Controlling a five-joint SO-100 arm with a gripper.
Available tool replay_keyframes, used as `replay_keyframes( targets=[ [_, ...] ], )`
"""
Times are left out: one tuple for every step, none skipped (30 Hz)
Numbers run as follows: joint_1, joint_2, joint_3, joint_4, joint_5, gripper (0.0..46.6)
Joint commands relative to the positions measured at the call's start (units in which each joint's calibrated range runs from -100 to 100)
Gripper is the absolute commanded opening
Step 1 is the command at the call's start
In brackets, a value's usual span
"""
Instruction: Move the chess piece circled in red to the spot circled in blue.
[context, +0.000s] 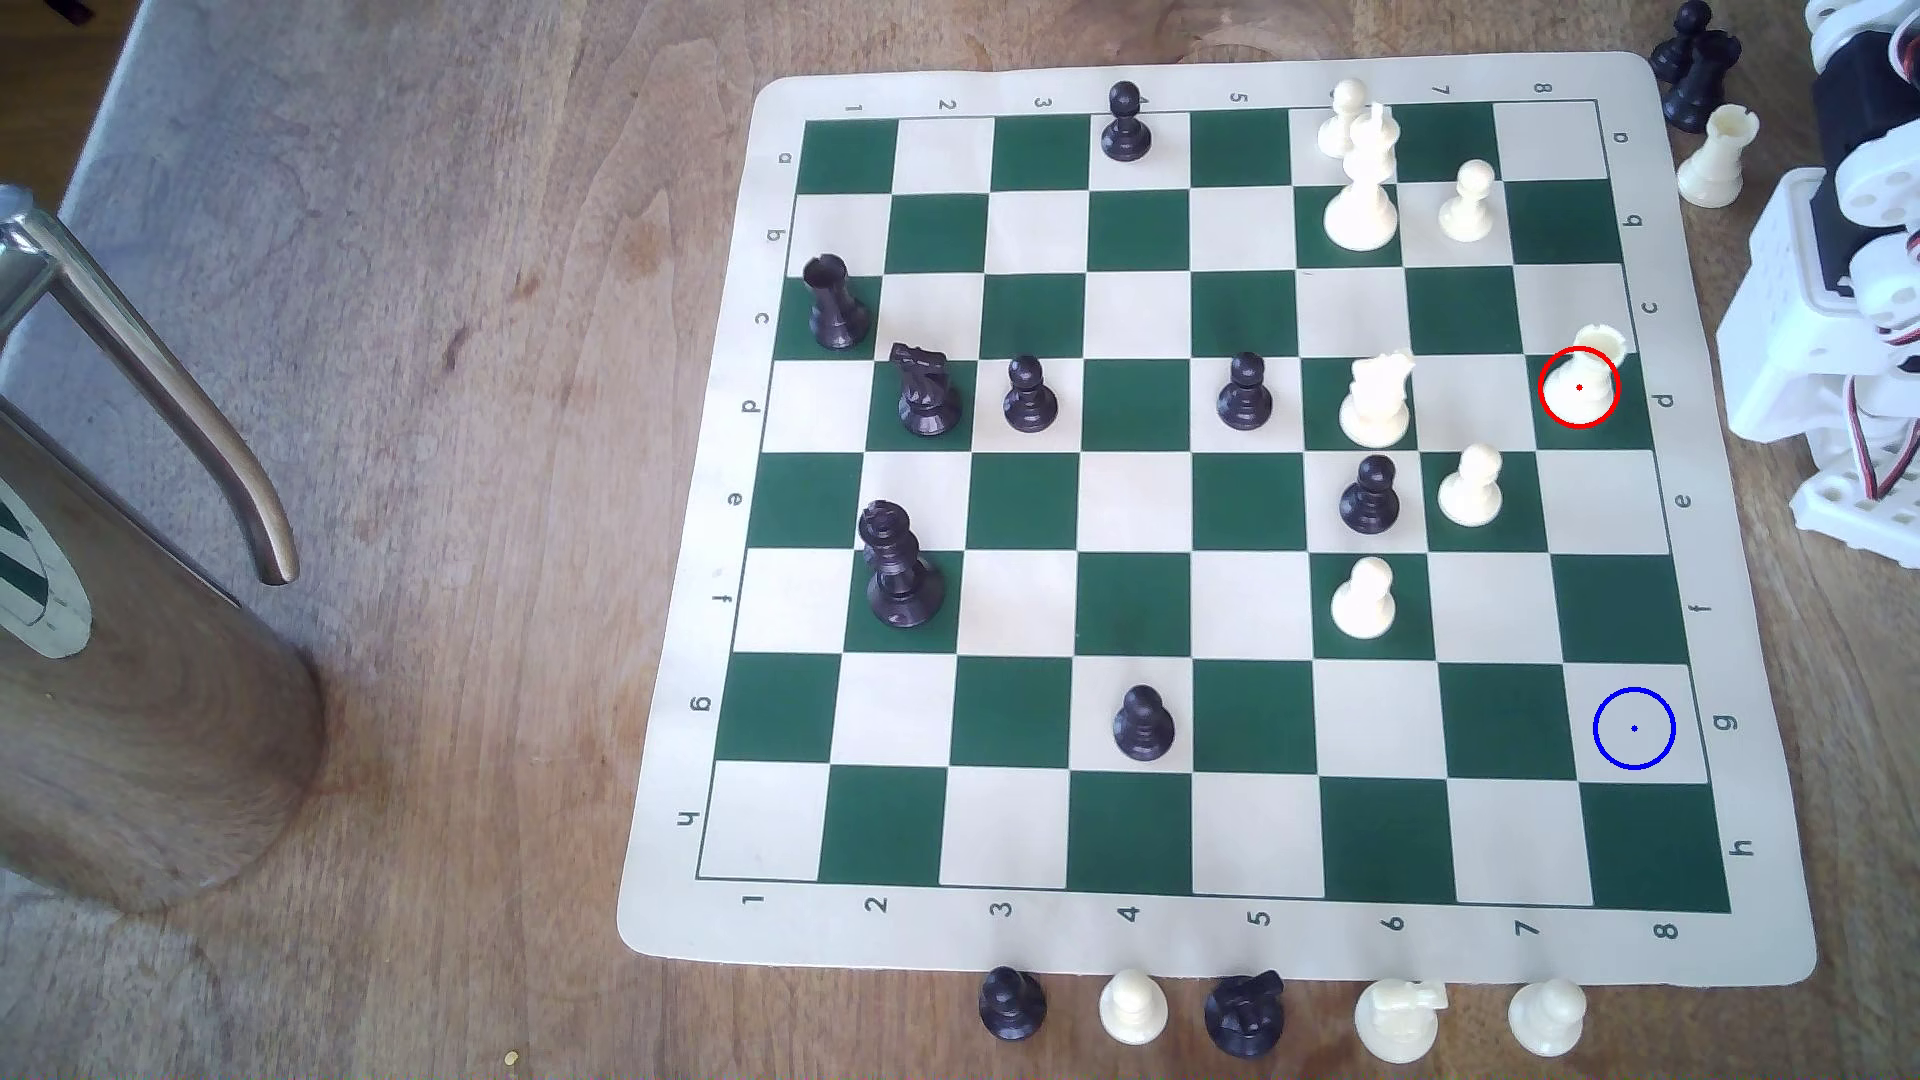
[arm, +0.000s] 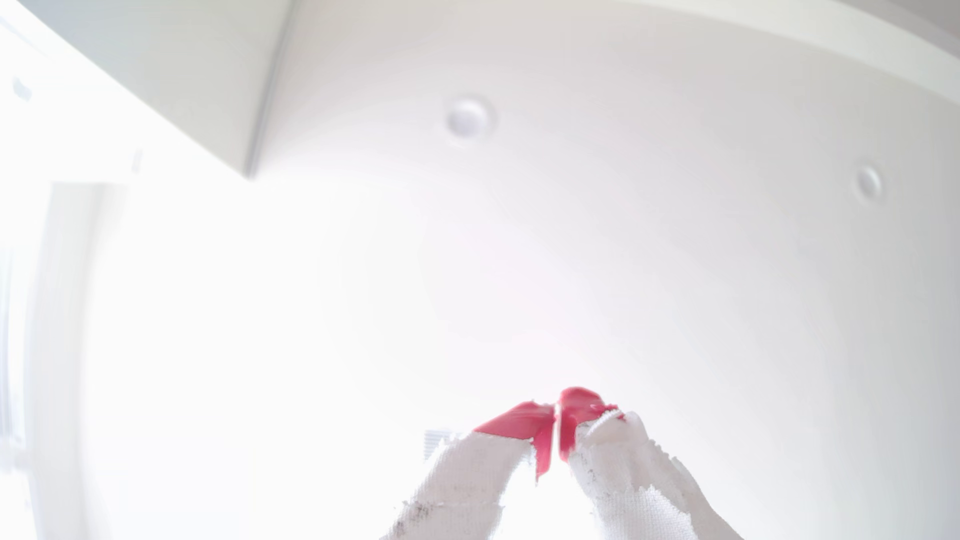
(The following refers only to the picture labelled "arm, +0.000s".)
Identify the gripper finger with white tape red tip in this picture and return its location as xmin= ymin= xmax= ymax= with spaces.
xmin=558 ymin=386 xmax=745 ymax=540
xmin=382 ymin=401 xmax=556 ymax=540

